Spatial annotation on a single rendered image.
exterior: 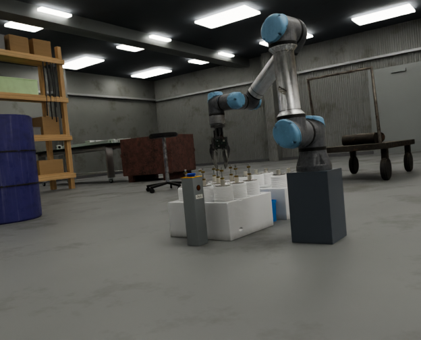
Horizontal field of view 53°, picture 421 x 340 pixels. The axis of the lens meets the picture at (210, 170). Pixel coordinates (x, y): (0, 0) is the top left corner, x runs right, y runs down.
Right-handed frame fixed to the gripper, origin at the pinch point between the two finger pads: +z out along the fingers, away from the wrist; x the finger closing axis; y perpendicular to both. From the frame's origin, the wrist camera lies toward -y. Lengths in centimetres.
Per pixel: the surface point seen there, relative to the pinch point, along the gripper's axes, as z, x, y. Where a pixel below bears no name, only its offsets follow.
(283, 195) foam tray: 21, 36, -29
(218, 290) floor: 34, -11, 79
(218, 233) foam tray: 31.1, -4.7, 6.9
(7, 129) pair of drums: -40, -154, -142
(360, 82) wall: -155, 469, -889
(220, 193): 12.6, -1.9, 5.0
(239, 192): 14.0, 8.1, -3.2
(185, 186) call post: 7.3, -17.9, 12.3
